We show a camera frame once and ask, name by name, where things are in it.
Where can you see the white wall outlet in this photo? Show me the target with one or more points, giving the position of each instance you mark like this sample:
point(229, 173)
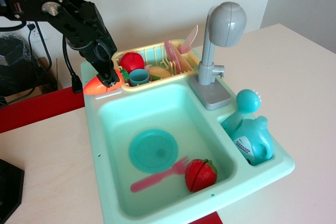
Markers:
point(33, 33)

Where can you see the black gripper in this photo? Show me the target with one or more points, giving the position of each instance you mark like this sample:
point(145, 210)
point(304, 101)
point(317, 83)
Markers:
point(88, 34)

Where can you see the red toy strawberry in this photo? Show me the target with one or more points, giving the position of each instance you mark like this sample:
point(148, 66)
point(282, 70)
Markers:
point(200, 174)

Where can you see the pink toy knife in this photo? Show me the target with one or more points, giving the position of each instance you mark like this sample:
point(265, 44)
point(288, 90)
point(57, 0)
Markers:
point(186, 46)

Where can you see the red toy tomato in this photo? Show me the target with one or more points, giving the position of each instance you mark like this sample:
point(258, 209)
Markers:
point(132, 61)

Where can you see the teal toy cup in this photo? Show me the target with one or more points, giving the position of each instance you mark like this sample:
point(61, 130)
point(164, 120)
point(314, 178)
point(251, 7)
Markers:
point(138, 77)

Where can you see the pink toy plate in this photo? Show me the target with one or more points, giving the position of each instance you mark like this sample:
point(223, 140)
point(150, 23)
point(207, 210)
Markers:
point(171, 53)

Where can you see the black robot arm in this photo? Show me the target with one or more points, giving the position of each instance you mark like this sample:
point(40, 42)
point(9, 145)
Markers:
point(50, 11)

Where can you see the mint green toy sink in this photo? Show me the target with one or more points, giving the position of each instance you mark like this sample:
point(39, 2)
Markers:
point(116, 117)

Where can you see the yellow dish rack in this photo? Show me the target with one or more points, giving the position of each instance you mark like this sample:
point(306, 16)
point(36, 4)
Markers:
point(155, 55)

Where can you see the black base block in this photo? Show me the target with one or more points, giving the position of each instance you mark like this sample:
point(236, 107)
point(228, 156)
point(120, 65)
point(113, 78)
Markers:
point(12, 182)

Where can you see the pink toy fork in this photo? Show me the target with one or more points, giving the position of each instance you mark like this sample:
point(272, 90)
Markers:
point(177, 169)

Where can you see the teal toy plate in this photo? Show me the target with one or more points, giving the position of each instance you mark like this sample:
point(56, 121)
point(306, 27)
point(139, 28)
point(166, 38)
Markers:
point(153, 151)

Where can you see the orange toy carrot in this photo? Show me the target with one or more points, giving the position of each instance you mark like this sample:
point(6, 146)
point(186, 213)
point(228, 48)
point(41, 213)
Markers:
point(95, 87)

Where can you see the teal dish brush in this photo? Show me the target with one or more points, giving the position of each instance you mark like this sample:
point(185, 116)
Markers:
point(248, 101)

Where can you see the teal cleanser bottle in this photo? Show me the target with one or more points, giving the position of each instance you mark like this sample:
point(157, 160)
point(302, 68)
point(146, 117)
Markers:
point(254, 141)

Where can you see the yellow toy corn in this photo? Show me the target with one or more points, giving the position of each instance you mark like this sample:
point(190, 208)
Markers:
point(158, 72)

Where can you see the black bag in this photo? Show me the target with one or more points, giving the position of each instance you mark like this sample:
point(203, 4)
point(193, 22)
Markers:
point(23, 75)

